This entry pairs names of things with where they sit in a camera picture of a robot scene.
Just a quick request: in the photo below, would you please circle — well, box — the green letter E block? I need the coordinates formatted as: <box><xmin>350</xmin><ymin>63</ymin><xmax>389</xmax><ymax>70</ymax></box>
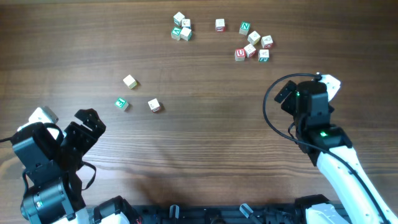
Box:
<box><xmin>114</xmin><ymin>98</ymin><xmax>129</xmax><ymax>111</ymax></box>

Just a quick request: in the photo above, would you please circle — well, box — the red letter V block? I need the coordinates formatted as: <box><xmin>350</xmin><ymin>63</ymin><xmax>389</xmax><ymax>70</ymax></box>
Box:
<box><xmin>148</xmin><ymin>98</ymin><xmax>162</xmax><ymax>113</ymax></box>

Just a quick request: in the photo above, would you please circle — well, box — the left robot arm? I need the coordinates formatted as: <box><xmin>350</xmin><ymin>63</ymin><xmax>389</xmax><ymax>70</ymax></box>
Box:
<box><xmin>10</xmin><ymin>106</ymin><xmax>142</xmax><ymax>223</ymax></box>

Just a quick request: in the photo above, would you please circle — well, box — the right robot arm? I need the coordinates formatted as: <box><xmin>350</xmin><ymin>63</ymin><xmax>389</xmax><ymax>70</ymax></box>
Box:
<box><xmin>274</xmin><ymin>75</ymin><xmax>397</xmax><ymax>223</ymax></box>

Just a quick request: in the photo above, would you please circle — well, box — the white block green J side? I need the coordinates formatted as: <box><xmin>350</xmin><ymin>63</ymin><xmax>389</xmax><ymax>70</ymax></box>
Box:
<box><xmin>258</xmin><ymin>49</ymin><xmax>270</xmax><ymax>62</ymax></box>

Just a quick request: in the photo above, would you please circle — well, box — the white block red Q side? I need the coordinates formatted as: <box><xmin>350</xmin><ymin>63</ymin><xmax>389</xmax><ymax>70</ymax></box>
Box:
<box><xmin>261</xmin><ymin>35</ymin><xmax>274</xmax><ymax>49</ymax></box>

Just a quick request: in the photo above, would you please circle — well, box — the white block red M side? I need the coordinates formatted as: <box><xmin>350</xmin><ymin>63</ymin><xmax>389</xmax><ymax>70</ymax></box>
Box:
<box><xmin>244</xmin><ymin>44</ymin><xmax>257</xmax><ymax>58</ymax></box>

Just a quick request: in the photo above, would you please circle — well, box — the red letter U block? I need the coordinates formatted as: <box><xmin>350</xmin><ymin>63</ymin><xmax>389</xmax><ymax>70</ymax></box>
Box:
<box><xmin>234</xmin><ymin>49</ymin><xmax>246</xmax><ymax>62</ymax></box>

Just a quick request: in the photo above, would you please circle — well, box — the white block yellow side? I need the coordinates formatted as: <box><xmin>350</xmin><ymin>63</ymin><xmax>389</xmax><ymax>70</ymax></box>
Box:
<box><xmin>248</xmin><ymin>31</ymin><xmax>261</xmax><ymax>45</ymax></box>

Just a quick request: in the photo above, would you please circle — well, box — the green letter N block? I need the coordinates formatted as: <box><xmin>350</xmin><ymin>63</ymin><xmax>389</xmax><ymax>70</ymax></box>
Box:
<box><xmin>239</xmin><ymin>21</ymin><xmax>251</xmax><ymax>35</ymax></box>

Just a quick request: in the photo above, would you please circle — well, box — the small white block orange print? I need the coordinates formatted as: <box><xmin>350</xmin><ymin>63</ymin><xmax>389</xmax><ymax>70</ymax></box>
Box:
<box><xmin>181</xmin><ymin>19</ymin><xmax>191</xmax><ymax>29</ymax></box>

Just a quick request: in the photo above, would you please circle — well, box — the green letter A block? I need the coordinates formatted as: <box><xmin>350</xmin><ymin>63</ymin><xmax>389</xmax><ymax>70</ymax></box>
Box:
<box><xmin>170</xmin><ymin>27</ymin><xmax>182</xmax><ymax>40</ymax></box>

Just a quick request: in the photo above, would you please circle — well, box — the teal block top left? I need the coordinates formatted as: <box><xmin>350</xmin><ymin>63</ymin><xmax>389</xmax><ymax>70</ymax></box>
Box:
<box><xmin>173</xmin><ymin>12</ymin><xmax>185</xmax><ymax>26</ymax></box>

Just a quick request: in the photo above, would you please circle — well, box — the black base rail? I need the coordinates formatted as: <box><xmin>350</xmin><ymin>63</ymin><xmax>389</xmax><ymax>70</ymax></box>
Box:
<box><xmin>132</xmin><ymin>204</ymin><xmax>298</xmax><ymax>224</ymax></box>

